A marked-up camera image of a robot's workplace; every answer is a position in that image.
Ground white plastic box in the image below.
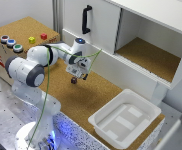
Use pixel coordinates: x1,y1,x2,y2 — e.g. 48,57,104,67
87,88,163,150

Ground green button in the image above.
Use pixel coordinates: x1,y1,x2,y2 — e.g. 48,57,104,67
12,43,24,54

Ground white sliding door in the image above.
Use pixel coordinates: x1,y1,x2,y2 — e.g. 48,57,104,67
62,0,122,56

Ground black door handle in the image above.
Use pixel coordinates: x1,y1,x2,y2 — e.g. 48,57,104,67
81,4,93,35

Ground red button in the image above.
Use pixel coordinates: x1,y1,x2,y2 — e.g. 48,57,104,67
0,34,10,45

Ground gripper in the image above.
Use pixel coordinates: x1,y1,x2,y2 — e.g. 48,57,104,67
66,57,92,81

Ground blue button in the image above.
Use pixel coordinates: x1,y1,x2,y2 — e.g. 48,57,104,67
5,38,17,49

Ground purple block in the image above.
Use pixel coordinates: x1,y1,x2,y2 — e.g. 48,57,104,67
70,77,78,85

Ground white cabinet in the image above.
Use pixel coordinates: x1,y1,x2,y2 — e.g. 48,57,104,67
59,0,182,107

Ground yellow block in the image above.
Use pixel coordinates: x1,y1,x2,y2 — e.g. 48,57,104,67
28,36,36,45

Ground green cable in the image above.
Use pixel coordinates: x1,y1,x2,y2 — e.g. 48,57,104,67
25,45,103,150

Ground wooden drawer box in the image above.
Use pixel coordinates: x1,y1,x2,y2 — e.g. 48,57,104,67
0,16,62,87

